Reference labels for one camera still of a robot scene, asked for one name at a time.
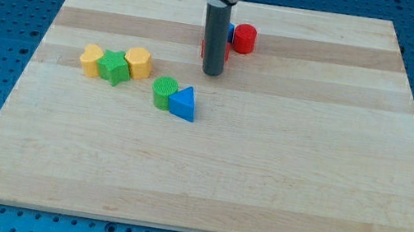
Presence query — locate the green cylinder block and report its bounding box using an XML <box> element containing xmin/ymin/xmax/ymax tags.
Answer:
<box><xmin>151</xmin><ymin>76</ymin><xmax>179</xmax><ymax>110</ymax></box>

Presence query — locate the wooden board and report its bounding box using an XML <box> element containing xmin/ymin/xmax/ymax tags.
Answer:
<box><xmin>0</xmin><ymin>0</ymin><xmax>414</xmax><ymax>232</ymax></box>

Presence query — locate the blue triangle block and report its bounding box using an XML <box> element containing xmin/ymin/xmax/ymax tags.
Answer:
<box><xmin>168</xmin><ymin>86</ymin><xmax>195</xmax><ymax>123</ymax></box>

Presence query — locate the green star block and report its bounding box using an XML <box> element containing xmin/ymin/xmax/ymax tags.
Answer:
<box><xmin>97</xmin><ymin>49</ymin><xmax>131</xmax><ymax>86</ymax></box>

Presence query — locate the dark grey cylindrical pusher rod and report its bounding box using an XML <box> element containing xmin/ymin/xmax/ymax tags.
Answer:
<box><xmin>202</xmin><ymin>5</ymin><xmax>231</xmax><ymax>77</ymax></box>

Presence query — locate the red star block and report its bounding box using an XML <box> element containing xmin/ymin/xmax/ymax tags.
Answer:
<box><xmin>200</xmin><ymin>39</ymin><xmax>230</xmax><ymax>63</ymax></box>

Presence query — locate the blue cube block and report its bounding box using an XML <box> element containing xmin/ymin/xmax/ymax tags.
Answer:
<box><xmin>227</xmin><ymin>23</ymin><xmax>235</xmax><ymax>43</ymax></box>

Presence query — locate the yellow heart block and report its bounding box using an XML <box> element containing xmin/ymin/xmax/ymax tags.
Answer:
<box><xmin>79</xmin><ymin>44</ymin><xmax>104</xmax><ymax>78</ymax></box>

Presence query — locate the yellow hexagon block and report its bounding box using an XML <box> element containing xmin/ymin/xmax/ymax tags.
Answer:
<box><xmin>124</xmin><ymin>47</ymin><xmax>153</xmax><ymax>80</ymax></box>

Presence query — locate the red cylinder block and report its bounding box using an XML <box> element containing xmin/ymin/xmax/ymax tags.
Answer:
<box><xmin>232</xmin><ymin>24</ymin><xmax>258</xmax><ymax>54</ymax></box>

